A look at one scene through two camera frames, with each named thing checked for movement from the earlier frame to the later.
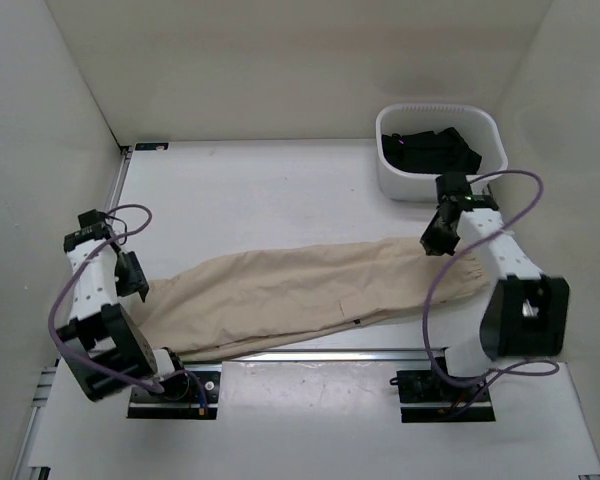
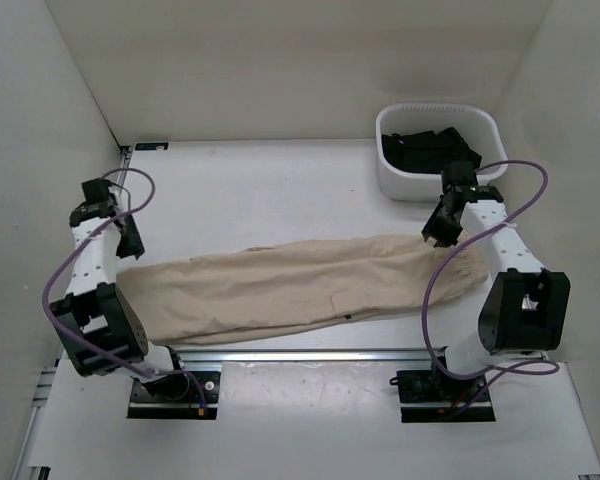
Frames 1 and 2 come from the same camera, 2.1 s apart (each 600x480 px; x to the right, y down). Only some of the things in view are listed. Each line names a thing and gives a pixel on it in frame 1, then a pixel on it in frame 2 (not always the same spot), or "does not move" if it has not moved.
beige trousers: x=269 y=292 does not move
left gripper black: x=135 y=282 -> x=134 y=245
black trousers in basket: x=429 y=152 does not move
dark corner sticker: x=151 y=146 does not move
